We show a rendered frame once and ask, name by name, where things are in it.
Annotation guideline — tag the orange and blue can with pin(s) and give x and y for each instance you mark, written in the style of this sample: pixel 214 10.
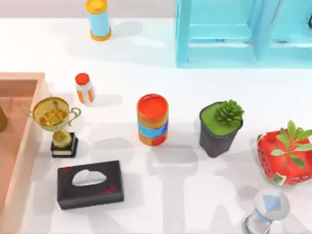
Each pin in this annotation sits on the orange and blue can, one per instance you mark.
pixel 152 122

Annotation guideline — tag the black plant pot with succulent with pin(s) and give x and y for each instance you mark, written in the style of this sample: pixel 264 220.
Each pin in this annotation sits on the black plant pot with succulent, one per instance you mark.
pixel 217 134

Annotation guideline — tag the white bottle with red cap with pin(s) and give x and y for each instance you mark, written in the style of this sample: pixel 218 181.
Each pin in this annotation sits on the white bottle with red cap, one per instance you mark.
pixel 84 91

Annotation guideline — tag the black tissue box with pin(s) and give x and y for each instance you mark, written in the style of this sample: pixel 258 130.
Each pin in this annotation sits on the black tissue box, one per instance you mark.
pixel 90 187

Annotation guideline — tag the gold trophy on black base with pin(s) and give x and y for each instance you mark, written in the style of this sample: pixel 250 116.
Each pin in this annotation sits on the gold trophy on black base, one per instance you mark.
pixel 52 117

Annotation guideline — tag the light blue rack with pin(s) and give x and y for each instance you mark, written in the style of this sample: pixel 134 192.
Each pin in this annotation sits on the light blue rack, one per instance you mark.
pixel 219 34

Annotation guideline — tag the blue and yellow can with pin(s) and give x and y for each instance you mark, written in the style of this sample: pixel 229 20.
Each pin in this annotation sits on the blue and yellow can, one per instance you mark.
pixel 98 22

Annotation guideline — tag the red plant pot with leaves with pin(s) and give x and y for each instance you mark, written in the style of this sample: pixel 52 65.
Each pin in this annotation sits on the red plant pot with leaves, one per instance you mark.
pixel 282 158

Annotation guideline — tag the salmon-coloured shallow box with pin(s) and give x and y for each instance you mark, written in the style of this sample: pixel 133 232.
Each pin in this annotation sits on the salmon-coloured shallow box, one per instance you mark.
pixel 17 136

